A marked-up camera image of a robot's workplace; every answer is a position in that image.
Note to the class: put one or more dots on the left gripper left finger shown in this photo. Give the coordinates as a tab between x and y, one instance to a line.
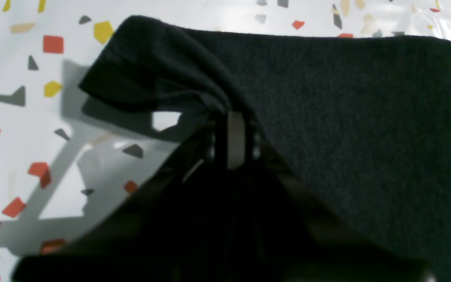
162	233

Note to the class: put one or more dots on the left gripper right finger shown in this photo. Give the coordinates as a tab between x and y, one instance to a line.
298	238

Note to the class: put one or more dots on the black T-shirt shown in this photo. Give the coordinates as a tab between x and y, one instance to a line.
365	122

